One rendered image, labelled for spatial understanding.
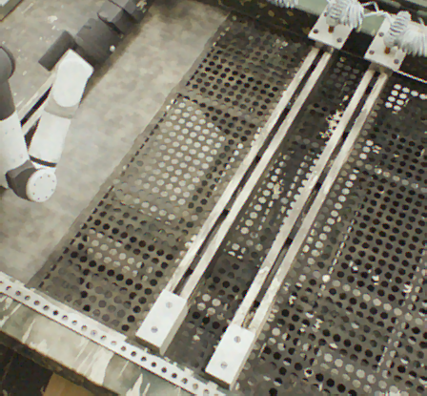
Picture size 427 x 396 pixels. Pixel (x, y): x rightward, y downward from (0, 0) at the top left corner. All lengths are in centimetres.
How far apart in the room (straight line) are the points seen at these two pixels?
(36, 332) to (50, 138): 43
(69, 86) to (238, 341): 66
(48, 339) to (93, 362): 12
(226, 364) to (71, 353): 34
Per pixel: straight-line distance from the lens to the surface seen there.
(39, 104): 200
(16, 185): 157
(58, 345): 164
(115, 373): 160
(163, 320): 161
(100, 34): 159
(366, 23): 218
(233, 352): 158
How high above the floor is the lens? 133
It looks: 1 degrees down
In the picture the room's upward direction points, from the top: 24 degrees clockwise
